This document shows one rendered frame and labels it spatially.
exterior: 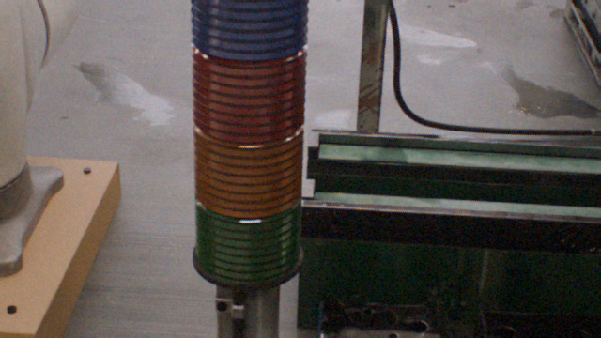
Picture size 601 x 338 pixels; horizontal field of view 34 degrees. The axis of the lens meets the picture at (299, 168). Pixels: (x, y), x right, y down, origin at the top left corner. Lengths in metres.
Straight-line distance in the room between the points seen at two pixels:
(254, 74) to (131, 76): 0.89
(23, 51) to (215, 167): 0.42
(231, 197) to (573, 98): 0.91
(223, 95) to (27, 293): 0.41
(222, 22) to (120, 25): 1.07
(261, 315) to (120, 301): 0.36
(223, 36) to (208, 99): 0.04
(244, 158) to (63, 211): 0.49
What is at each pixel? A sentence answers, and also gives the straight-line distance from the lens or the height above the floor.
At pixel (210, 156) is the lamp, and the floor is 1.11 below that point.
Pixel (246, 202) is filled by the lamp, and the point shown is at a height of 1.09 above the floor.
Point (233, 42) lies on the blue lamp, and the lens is 0.48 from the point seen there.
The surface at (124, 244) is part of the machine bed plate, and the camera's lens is 1.01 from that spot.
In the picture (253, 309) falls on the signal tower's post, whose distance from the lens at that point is 0.59.
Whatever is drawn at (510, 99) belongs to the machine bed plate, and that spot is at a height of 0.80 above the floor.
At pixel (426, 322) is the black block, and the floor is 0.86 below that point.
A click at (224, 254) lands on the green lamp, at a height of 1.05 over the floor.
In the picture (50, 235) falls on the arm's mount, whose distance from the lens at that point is 0.95.
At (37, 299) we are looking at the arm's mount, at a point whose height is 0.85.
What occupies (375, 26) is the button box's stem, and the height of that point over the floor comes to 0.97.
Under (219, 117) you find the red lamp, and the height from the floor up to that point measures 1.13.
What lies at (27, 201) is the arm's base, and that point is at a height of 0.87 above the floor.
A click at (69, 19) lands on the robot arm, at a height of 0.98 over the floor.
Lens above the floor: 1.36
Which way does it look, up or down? 29 degrees down
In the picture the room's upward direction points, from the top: 2 degrees clockwise
